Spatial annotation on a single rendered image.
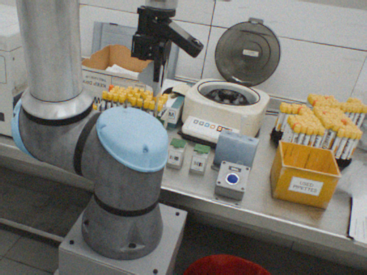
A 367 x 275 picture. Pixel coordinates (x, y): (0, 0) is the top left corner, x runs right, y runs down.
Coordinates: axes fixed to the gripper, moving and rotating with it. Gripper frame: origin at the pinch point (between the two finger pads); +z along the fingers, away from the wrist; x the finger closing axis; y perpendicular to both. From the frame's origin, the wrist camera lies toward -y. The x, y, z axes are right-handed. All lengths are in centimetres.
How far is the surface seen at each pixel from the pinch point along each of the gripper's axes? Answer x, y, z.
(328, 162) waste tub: -8.7, -45.1, 13.2
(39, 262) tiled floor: -27, 52, 108
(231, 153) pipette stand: -4.3, -21.1, 14.9
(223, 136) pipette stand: -4.8, -17.9, 10.8
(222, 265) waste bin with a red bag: -17, -27, 67
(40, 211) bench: -32, 54, 81
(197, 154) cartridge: 0.4, -12.7, 14.9
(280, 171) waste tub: 3.4, -33.3, 12.5
